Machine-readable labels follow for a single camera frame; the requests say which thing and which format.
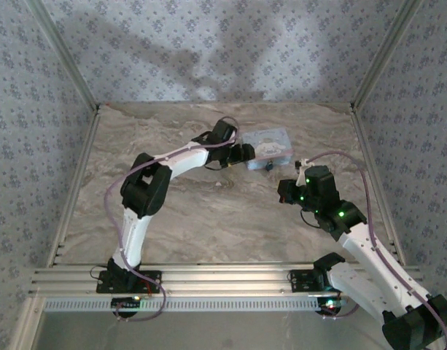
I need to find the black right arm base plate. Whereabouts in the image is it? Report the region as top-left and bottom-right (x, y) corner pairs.
(288, 268), (333, 293)

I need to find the white slotted cable duct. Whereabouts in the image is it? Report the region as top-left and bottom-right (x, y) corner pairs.
(44, 295), (321, 313)

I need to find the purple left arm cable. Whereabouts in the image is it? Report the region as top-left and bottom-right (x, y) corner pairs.
(104, 115), (242, 324)

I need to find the aluminium frame post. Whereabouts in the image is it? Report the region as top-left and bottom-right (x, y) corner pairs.
(26, 0), (101, 110)
(351, 0), (425, 109)

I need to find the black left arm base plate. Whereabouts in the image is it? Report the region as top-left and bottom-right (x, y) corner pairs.
(96, 268), (163, 295)

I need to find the aluminium table side rail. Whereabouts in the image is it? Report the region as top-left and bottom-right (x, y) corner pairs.
(350, 104), (407, 265)
(46, 105), (102, 268)

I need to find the aluminium frame leg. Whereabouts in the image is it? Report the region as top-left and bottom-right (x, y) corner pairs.
(11, 295), (46, 350)

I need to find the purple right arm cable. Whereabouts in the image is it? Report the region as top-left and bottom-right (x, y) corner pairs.
(305, 150), (447, 350)

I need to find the aluminium mounting rail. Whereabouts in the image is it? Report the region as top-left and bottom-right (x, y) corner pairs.
(29, 262), (424, 297)

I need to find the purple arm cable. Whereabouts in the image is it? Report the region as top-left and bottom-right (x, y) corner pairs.
(104, 115), (242, 324)
(305, 150), (447, 350)

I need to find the white cable clip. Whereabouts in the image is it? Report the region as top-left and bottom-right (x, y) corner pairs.
(294, 158), (314, 187)

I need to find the thin black right gripper cable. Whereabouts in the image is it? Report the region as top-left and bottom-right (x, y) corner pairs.
(298, 208), (321, 230)

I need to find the blue cartoon tin box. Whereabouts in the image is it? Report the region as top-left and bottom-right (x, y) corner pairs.
(241, 127), (295, 171)

